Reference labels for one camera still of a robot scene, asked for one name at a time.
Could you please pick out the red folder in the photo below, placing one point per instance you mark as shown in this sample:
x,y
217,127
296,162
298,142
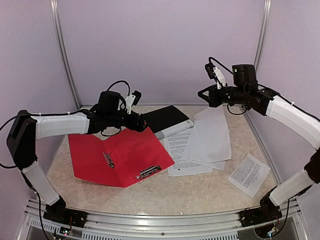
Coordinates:
x,y
119,161

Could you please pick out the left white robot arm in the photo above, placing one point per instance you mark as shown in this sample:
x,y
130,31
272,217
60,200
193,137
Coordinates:
x,y
29,128

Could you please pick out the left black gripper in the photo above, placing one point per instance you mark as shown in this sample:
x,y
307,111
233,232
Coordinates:
x,y
139,127

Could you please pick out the white sheet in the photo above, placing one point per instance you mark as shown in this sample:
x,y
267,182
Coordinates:
x,y
199,154
210,125

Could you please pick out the printed text sheet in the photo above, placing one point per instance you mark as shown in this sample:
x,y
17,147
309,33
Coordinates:
x,y
249,175
176,145

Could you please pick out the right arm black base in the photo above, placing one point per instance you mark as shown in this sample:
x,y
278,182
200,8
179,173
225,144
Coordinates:
x,y
266,212

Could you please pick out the right aluminium frame post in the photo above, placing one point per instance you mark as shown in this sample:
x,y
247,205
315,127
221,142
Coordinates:
x,y
265,18

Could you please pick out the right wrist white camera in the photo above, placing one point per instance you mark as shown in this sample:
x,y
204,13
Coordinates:
x,y
214,73

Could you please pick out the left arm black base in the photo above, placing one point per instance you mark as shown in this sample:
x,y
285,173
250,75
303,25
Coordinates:
x,y
59,213

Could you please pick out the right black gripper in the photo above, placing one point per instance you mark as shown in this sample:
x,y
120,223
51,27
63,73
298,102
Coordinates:
x,y
213,99

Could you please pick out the black folder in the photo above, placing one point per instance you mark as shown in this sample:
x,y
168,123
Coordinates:
x,y
167,121

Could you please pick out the printed text sheet right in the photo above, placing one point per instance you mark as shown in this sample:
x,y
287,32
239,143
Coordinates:
x,y
249,175

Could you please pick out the left aluminium frame post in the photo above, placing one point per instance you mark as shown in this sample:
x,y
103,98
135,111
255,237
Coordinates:
x,y
54,5

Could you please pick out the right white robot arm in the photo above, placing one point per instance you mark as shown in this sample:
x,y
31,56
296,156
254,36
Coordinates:
x,y
295,128

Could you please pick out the aluminium front rail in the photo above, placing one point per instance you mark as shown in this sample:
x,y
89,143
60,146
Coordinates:
x,y
111,226

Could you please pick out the white sheet top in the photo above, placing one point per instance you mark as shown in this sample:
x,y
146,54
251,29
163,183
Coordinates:
x,y
210,125

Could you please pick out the aluminium frame post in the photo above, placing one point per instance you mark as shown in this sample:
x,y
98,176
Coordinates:
x,y
54,5
265,18

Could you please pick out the printed text sheet centre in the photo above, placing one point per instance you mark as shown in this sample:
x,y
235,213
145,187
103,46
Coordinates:
x,y
176,145

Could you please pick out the blank white sheet lower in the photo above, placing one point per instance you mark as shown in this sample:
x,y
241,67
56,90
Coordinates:
x,y
199,154

